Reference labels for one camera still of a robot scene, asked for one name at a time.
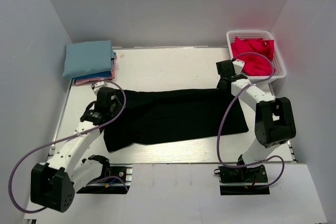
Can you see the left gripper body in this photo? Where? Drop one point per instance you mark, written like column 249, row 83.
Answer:
column 116, row 108

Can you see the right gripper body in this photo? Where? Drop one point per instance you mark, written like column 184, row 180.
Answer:
column 219, row 86

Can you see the black t-shirt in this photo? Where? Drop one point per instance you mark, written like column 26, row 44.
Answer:
column 171, row 116

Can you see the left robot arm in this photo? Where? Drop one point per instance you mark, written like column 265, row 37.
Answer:
column 55, row 183

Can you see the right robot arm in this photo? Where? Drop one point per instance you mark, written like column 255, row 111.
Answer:
column 274, row 121

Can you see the red t-shirt in basket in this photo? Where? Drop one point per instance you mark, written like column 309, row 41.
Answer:
column 253, row 52

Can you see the pink folded t-shirt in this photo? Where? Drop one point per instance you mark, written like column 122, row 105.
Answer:
column 82, row 81

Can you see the light blue folded t-shirt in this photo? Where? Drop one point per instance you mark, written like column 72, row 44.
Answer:
column 87, row 58

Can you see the white plastic basket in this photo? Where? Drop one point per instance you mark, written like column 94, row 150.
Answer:
column 278, row 67

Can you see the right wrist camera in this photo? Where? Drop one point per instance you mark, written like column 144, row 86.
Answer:
column 238, row 66

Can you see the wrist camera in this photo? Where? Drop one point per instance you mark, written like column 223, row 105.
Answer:
column 97, row 85
column 238, row 66

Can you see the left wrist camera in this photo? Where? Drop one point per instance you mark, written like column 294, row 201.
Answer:
column 97, row 85

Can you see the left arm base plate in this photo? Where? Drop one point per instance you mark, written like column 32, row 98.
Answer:
column 116, row 181

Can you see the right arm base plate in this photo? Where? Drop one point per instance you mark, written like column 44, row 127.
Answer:
column 242, row 181

